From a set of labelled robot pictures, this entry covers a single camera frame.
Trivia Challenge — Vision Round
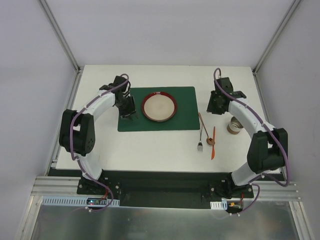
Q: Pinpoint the right white cable duct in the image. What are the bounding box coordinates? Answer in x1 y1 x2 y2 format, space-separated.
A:
210 200 228 211

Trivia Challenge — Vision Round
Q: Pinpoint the red rimmed beige plate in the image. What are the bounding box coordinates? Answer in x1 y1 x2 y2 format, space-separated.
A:
141 91 178 123

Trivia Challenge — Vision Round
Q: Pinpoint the green placemat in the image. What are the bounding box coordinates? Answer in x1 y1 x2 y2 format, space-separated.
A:
117 86 200 132

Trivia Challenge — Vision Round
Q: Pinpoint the left white cable duct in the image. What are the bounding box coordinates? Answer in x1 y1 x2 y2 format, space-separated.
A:
42 196 120 208

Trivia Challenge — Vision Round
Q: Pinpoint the left aluminium frame post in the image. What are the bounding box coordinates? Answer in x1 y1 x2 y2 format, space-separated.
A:
37 0 82 73

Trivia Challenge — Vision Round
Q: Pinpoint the silver fork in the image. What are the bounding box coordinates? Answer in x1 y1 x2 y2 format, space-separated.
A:
197 112 203 152

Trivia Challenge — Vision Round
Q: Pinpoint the aluminium front rail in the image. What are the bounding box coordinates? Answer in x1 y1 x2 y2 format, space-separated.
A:
31 176 302 202

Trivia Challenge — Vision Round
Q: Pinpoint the white cable duct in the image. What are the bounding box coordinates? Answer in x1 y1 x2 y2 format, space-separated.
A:
42 196 120 208
210 200 228 211

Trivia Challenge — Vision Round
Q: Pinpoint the copper spoon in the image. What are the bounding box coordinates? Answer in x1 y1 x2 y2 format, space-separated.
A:
198 112 212 146

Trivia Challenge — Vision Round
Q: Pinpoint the orange knife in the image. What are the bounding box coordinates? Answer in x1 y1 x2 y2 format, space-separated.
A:
211 126 216 160

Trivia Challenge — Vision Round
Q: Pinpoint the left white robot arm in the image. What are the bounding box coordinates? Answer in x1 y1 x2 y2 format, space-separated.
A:
58 73 137 195

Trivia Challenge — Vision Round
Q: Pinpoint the aluminium frame post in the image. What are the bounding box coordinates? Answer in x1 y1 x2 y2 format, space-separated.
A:
252 0 303 76
37 0 82 73

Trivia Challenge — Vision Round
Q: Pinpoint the right aluminium frame post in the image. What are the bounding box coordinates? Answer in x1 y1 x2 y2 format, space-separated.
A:
252 0 303 76

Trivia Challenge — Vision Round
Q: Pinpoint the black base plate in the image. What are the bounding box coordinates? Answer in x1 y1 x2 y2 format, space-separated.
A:
76 169 255 209

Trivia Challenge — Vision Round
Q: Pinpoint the steel cup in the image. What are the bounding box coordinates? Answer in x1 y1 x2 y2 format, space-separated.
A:
227 116 244 135

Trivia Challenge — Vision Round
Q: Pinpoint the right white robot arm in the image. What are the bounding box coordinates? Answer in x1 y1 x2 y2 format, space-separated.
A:
207 77 288 199

